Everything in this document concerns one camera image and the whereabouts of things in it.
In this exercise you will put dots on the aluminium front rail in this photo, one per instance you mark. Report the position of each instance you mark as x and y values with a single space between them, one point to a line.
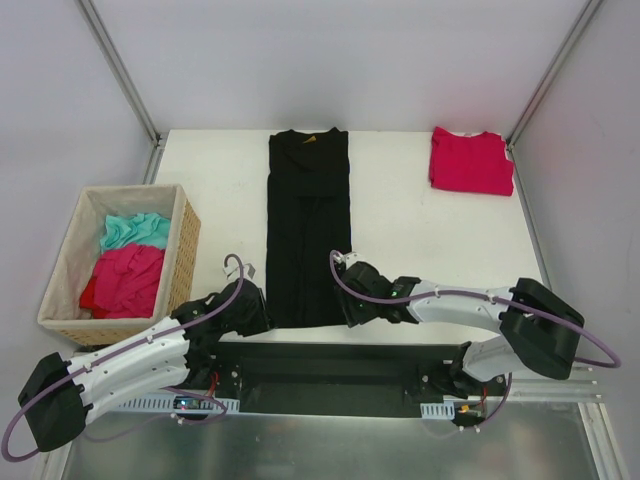
528 384

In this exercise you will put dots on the teal t-shirt in basket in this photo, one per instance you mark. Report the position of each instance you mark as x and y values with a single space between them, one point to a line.
146 229

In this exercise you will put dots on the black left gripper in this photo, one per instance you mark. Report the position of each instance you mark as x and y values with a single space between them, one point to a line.
257 307

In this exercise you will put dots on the black flower print t-shirt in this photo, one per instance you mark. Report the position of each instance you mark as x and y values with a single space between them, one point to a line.
308 216

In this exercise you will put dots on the red t-shirt in basket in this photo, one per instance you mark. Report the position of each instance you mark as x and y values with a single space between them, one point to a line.
124 283

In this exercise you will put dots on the aluminium frame post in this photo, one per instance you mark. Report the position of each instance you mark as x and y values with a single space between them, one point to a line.
108 48
573 37

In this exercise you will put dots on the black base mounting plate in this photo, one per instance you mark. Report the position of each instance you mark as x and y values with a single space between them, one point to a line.
388 381

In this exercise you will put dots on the wicker laundry basket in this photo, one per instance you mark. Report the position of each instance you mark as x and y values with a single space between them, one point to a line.
60 311

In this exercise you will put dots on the right white cable duct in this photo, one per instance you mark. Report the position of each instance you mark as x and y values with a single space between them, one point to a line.
449 410

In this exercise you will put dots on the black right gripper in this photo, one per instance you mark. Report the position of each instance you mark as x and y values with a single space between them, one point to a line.
351 293

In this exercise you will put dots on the white cable duct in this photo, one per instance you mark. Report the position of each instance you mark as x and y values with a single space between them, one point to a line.
170 402
449 410

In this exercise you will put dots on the left aluminium frame post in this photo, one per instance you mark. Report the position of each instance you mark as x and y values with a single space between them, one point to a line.
108 48

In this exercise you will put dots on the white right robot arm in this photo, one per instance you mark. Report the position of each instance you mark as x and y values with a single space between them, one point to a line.
532 327

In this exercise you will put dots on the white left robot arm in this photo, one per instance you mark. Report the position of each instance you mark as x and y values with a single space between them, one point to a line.
63 396

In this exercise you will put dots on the left white cable duct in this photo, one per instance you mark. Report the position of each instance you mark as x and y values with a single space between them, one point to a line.
170 402

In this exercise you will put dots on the folded red t-shirt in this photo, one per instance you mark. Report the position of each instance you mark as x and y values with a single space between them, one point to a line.
475 164

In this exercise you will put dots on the right aluminium frame post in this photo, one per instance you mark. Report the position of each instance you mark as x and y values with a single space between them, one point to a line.
573 37

